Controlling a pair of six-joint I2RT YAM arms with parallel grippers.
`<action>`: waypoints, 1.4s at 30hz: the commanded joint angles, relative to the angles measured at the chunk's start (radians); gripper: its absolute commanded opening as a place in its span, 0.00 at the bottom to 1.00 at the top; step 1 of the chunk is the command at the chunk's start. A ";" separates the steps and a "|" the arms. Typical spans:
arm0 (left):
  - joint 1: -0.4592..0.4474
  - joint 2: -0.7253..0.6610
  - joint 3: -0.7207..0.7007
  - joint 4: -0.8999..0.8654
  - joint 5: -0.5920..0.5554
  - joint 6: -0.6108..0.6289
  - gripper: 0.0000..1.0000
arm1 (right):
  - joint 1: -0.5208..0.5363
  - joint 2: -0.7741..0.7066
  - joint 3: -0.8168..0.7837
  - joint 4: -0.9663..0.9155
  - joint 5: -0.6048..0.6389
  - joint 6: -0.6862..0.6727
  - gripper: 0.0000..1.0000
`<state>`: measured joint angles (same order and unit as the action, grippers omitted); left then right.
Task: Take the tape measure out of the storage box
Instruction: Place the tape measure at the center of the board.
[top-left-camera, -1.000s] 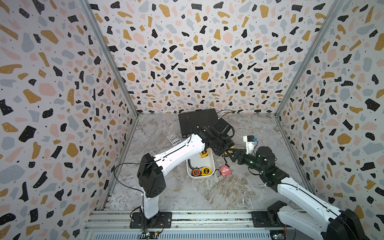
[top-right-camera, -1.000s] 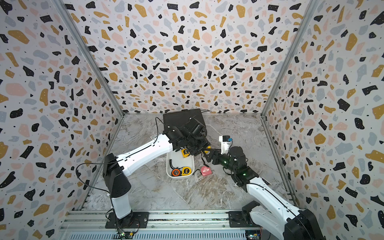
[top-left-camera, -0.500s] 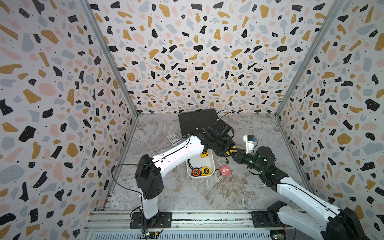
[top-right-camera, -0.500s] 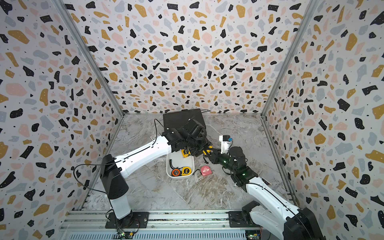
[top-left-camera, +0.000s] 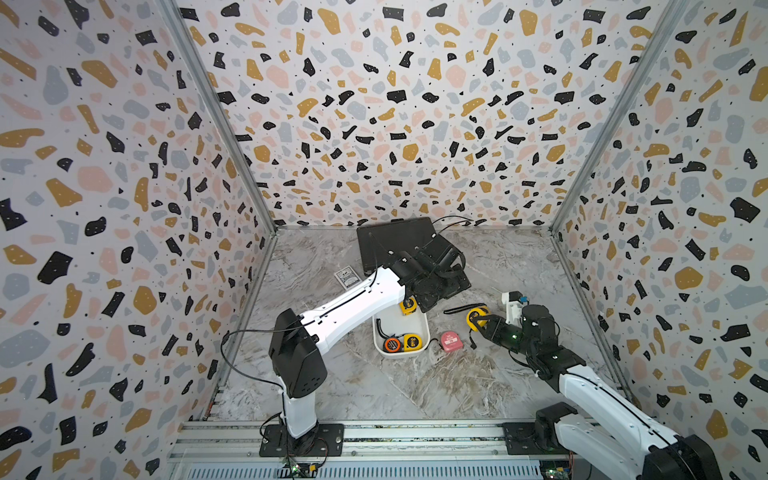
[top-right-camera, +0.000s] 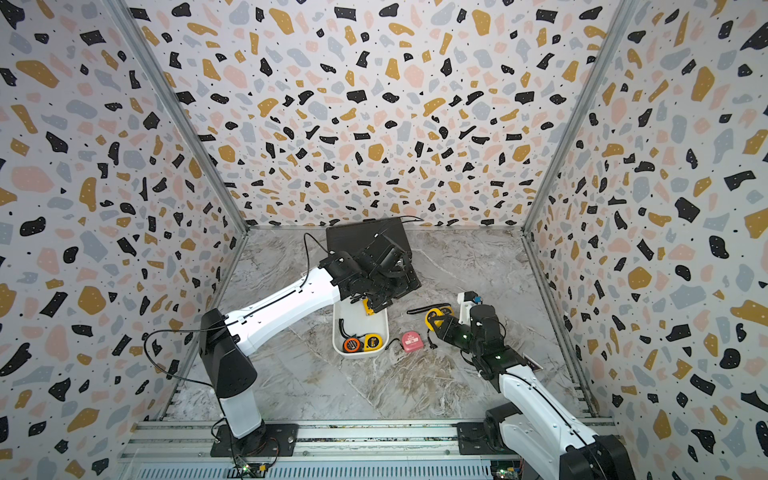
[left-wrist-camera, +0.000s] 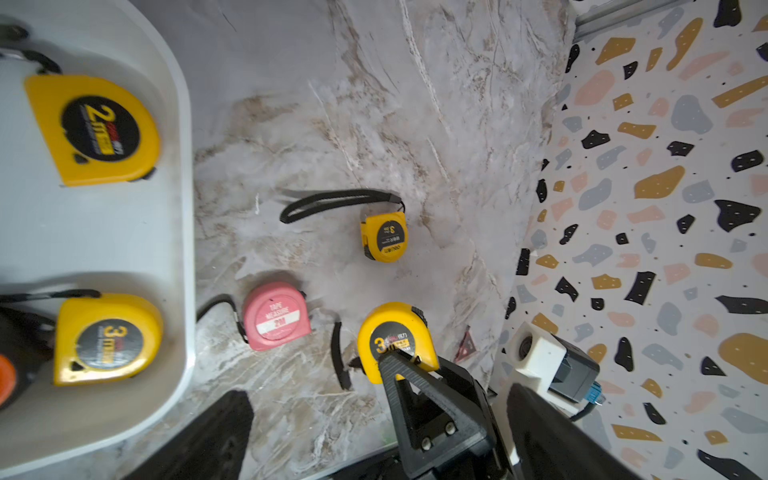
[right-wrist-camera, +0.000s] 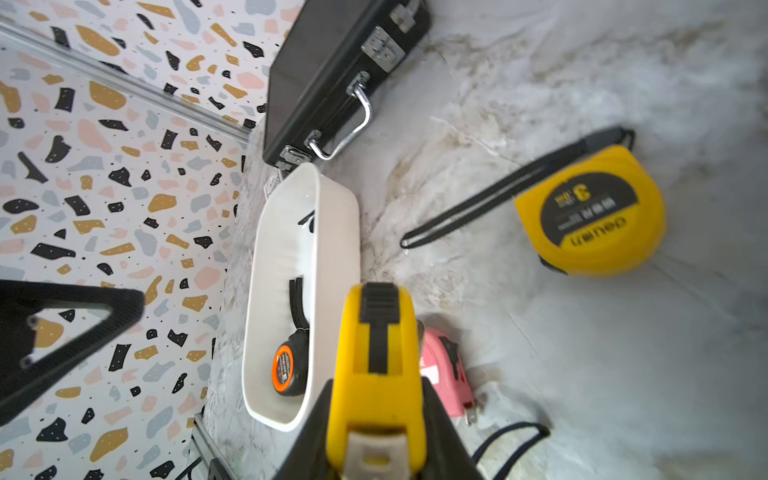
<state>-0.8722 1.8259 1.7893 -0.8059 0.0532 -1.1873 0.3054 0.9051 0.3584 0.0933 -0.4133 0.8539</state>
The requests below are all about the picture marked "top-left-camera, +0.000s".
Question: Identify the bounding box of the yellow tape measure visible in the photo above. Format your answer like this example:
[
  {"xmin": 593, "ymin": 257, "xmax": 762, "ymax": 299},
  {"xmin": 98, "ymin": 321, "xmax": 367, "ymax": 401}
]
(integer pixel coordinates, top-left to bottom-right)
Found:
[
  {"xmin": 402, "ymin": 334, "xmax": 424, "ymax": 352},
  {"xmin": 443, "ymin": 303, "xmax": 490, "ymax": 332},
  {"xmin": 399, "ymin": 296, "xmax": 418, "ymax": 316}
]

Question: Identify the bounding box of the pink tape measure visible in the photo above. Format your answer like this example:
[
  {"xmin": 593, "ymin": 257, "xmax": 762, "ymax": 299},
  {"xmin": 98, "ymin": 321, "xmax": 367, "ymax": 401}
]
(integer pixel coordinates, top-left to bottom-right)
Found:
[{"xmin": 428, "ymin": 331, "xmax": 464, "ymax": 353}]

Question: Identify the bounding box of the white plastic storage tray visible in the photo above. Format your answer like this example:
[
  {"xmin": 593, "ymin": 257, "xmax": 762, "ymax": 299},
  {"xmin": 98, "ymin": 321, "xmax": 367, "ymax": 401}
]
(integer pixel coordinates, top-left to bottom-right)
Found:
[{"xmin": 372, "ymin": 296, "xmax": 431, "ymax": 359}]

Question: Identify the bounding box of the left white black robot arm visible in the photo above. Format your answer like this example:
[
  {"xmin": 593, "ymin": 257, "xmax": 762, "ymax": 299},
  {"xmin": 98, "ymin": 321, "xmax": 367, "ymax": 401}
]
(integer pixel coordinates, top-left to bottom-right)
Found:
[{"xmin": 268, "ymin": 233, "xmax": 471, "ymax": 440}]

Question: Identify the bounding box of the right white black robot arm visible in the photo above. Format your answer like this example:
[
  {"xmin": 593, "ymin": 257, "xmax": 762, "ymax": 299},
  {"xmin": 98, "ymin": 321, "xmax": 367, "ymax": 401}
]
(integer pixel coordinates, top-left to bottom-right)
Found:
[{"xmin": 467, "ymin": 300, "xmax": 722, "ymax": 479}]

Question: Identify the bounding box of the orange black tape measure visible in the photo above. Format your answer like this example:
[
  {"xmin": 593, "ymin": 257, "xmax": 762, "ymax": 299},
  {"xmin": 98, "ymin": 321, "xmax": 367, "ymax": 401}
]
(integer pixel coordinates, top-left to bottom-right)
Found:
[{"xmin": 383, "ymin": 337, "xmax": 403, "ymax": 354}]

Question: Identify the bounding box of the black hard carrying case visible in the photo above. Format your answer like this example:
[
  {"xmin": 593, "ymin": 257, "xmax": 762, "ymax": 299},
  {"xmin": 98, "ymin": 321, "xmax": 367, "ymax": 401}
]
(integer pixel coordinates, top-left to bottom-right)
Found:
[{"xmin": 356, "ymin": 217, "xmax": 435, "ymax": 276}]

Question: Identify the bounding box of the small playing card pack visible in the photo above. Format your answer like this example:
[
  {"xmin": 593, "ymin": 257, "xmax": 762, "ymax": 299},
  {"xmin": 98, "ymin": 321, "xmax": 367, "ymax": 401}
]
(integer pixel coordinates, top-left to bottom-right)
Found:
[{"xmin": 334, "ymin": 266, "xmax": 361, "ymax": 290}]

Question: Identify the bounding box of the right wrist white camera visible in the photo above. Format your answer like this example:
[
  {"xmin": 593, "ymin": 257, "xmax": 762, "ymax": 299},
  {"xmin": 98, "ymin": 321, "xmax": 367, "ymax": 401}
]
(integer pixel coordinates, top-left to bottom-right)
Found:
[{"xmin": 502, "ymin": 291, "xmax": 528, "ymax": 327}]

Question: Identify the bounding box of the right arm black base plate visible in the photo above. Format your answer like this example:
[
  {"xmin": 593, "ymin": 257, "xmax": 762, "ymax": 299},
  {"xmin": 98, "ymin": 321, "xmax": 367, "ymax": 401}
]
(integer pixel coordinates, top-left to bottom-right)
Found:
[{"xmin": 501, "ymin": 420, "xmax": 572, "ymax": 456}]

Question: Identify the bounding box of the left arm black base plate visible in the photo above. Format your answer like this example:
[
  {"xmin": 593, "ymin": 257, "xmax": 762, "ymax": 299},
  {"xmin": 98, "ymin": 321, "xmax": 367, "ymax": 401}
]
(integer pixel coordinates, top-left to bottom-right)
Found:
[{"xmin": 259, "ymin": 423, "xmax": 345, "ymax": 458}]

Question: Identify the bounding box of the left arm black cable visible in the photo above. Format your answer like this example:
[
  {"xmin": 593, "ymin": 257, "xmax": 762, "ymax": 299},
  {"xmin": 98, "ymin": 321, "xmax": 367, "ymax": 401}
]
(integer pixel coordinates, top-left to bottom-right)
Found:
[{"xmin": 220, "ymin": 328, "xmax": 301, "ymax": 391}]

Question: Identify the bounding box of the aluminium front rail frame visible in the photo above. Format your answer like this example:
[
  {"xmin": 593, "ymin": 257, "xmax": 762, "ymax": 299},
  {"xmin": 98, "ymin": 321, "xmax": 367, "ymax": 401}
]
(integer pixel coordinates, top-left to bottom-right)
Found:
[{"xmin": 165, "ymin": 419, "xmax": 610, "ymax": 479}]

